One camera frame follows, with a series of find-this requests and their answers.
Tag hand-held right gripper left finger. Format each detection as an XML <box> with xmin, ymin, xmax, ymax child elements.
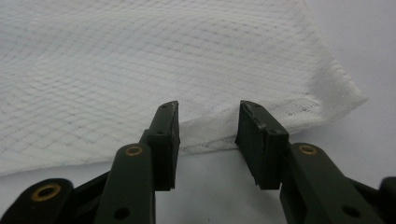
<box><xmin>92</xmin><ymin>100</ymin><xmax>181</xmax><ymax>224</ymax></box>

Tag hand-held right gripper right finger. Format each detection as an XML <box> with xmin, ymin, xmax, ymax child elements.
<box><xmin>234</xmin><ymin>99</ymin><xmax>386</xmax><ymax>224</ymax></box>

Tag white waffle cloth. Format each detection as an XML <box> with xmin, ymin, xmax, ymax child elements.
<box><xmin>0</xmin><ymin>0</ymin><xmax>369</xmax><ymax>177</ymax></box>

